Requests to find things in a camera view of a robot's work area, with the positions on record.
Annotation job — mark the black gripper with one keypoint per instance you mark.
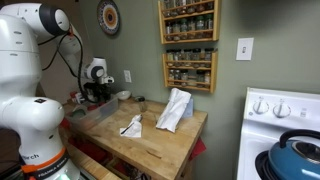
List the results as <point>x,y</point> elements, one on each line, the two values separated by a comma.
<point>96,89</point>

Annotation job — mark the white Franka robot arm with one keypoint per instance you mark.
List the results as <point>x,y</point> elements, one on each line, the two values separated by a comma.
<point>30,113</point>

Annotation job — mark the clear plastic container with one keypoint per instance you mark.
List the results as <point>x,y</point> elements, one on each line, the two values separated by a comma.
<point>96,115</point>

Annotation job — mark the red plastic cup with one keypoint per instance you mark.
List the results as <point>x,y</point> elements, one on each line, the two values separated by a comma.
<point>93,107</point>

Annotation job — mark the white bowl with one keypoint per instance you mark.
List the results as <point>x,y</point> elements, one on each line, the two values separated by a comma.
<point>123,95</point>

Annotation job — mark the metal spoon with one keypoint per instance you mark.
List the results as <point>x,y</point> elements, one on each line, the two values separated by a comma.
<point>127,128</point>

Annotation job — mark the small glass jar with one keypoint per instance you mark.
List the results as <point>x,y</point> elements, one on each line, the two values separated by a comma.
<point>142,105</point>

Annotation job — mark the white crumpled napkin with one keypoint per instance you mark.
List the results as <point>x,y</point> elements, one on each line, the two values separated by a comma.
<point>132,128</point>

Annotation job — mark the wooden bench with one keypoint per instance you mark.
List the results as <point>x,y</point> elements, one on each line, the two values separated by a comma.
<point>90,163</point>

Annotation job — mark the large white cloth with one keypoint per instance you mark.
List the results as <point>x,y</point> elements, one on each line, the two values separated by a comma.
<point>173,110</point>

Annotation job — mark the light blue box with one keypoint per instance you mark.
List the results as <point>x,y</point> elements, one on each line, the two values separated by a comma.
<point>189,108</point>

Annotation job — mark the glass spice jar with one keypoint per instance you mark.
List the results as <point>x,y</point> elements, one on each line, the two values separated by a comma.
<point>191,28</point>
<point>200,26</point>
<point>169,31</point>
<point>176,31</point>
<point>183,29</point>
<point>208,25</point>

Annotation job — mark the red hanging cloth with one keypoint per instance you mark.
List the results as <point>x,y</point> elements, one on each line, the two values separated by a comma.
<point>197,149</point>

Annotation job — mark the wooden spice rack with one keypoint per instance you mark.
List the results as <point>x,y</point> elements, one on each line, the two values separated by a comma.
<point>212,71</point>
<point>215,20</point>

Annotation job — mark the white stove knob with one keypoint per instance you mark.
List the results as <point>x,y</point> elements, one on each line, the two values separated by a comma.
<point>281,109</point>
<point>260,106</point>

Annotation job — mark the white electric stove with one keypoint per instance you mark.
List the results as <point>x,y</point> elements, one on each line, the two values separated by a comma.
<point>260,133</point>

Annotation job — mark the black stove burner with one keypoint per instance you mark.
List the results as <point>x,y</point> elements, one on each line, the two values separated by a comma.
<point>261,165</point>

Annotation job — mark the blue kettle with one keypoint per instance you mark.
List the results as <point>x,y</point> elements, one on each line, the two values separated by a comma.
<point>293,163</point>

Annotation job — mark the white wall outlet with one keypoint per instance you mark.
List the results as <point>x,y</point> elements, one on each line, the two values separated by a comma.
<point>127,76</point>

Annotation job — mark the white light switch plate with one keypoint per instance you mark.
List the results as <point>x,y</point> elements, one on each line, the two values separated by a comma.
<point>244,49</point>

